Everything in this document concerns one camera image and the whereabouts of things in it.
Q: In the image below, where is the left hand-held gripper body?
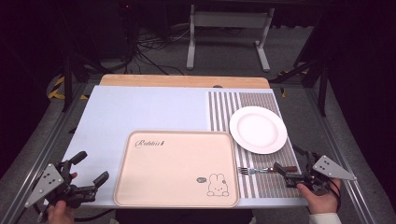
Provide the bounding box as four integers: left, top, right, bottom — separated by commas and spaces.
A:
24, 159, 98, 209

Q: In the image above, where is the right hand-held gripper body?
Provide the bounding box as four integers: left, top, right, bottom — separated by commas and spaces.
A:
284, 150, 358, 196

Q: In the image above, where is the metal fork with brown handle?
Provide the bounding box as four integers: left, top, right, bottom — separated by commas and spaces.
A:
237, 165, 301, 176

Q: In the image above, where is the person's left hand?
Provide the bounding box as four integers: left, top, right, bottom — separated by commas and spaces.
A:
46, 200, 77, 224

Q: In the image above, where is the person's right hand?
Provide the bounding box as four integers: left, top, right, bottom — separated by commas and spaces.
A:
295, 178, 343, 216

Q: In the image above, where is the striped grey placemat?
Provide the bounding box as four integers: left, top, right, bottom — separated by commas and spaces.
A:
207, 91, 303, 200

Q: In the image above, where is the white round plate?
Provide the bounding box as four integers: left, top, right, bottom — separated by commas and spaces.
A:
229, 105, 289, 156

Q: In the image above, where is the yellow black hazard tape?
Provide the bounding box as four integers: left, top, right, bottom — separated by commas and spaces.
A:
46, 76, 91, 102

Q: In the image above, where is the pink tray with rabbit print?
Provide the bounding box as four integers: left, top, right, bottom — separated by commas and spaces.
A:
113, 130, 241, 209

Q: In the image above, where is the light blue table mat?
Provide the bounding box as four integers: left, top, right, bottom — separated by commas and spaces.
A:
62, 85, 309, 209

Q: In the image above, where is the black tripod stand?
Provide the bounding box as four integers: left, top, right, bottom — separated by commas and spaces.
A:
270, 18, 332, 119
61, 50, 106, 114

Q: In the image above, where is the person's dark clothing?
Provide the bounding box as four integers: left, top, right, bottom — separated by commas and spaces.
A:
114, 208, 254, 224

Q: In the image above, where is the wooden table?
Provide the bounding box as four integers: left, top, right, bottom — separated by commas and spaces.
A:
99, 74, 272, 90

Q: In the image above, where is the black equipment with red light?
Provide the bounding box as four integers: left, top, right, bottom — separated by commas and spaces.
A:
117, 0, 139, 61

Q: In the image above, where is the grey metal stand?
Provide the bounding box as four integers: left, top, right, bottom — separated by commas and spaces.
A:
185, 4, 276, 74

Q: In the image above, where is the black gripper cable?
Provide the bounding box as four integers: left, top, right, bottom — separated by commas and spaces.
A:
327, 179, 343, 202
74, 208, 117, 223

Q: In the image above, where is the aluminium frame rail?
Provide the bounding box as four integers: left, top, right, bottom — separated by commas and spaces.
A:
302, 87, 378, 224
0, 81, 92, 224

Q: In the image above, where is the bundle of black floor cables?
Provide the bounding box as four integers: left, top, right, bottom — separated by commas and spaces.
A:
124, 26, 195, 77

